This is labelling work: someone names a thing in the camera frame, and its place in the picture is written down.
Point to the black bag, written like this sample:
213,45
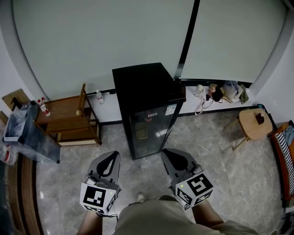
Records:
217,95

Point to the person's beige shorts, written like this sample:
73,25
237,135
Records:
160,220

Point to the clear plastic bag with red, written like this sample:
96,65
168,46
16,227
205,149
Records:
8,153

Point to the person's right forearm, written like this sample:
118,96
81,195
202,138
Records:
205,214

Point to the white plastic bag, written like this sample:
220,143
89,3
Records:
229,90

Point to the green cloth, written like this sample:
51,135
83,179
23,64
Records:
244,95

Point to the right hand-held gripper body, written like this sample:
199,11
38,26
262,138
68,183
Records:
197,186

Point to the brown wooden shelf rack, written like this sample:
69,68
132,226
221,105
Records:
64,114

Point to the person's light shoe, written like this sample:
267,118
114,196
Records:
141,197

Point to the blue denim cloth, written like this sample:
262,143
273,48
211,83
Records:
290,134

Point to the black and white striped cloth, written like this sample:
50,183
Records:
286,153

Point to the person's left forearm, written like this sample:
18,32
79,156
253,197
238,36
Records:
94,226

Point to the round wooden stool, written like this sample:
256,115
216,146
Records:
252,126

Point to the small brown toy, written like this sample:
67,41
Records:
213,88

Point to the black glass fridge door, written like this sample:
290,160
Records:
158,128

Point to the black fridge cabinet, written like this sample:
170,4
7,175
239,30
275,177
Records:
142,82

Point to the clear bottle with red label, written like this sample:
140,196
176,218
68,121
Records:
100,97

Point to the small dark pouch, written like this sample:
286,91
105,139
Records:
259,118

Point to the curved dark wooden furniture edge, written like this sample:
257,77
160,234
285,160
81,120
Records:
25,195

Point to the orange wooden chair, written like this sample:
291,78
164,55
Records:
279,147

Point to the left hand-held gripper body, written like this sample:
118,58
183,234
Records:
94,195

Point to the wide white roller blind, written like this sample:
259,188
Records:
103,41

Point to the white bottle with red cap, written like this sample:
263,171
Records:
44,107

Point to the black bin with plastic liner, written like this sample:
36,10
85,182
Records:
34,135

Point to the yellow-green box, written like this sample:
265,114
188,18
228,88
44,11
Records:
142,133

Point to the black window frame post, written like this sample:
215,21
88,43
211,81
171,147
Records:
187,39

